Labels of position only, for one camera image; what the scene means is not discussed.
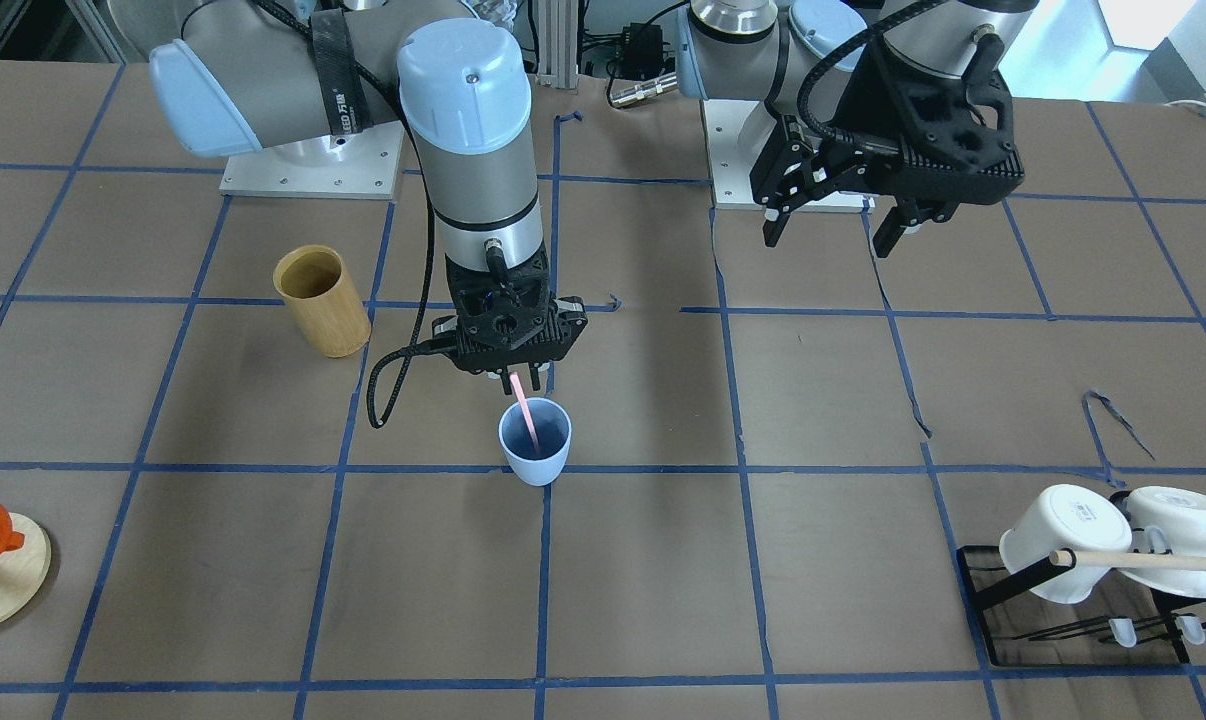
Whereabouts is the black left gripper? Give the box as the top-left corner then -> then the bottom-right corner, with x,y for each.
750,40 -> 1025,259

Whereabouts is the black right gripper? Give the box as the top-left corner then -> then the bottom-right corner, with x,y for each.
433,250 -> 589,393

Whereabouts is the pink chopstick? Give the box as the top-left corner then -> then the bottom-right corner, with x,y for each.
510,371 -> 541,453

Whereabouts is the light blue plastic cup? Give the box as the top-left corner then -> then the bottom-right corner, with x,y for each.
498,397 -> 574,486

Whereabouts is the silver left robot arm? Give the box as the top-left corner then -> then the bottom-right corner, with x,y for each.
677,1 -> 1036,258

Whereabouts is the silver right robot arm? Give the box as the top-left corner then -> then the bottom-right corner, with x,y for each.
150,1 -> 589,374

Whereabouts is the bamboo chopstick holder cup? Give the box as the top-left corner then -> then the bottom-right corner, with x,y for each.
271,245 -> 371,357

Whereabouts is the silver connector plug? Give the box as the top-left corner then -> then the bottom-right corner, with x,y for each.
605,72 -> 679,110

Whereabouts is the black power brick background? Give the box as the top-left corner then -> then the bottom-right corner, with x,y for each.
617,22 -> 665,80

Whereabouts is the white mug near rack end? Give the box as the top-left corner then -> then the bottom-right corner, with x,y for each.
999,484 -> 1132,573

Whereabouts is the white mug far rack side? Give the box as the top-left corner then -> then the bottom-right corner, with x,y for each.
1120,486 -> 1206,601

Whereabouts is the black gripper cable right arm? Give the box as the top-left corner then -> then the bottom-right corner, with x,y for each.
365,180 -> 459,429

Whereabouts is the black gripper cable arm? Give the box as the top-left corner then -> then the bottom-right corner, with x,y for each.
365,180 -> 459,429
797,0 -> 949,146

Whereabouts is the black gripper cable left arm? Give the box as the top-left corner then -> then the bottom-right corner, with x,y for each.
797,0 -> 949,146

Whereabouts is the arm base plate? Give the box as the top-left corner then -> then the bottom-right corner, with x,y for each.
701,96 -> 874,213
219,122 -> 405,200

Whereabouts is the aluminium frame post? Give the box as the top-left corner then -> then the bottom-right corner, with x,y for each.
527,0 -> 581,92

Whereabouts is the wooden rack handle rod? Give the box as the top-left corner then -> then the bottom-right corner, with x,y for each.
1046,548 -> 1206,570

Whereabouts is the black wire mug rack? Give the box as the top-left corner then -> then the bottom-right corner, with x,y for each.
958,488 -> 1206,667

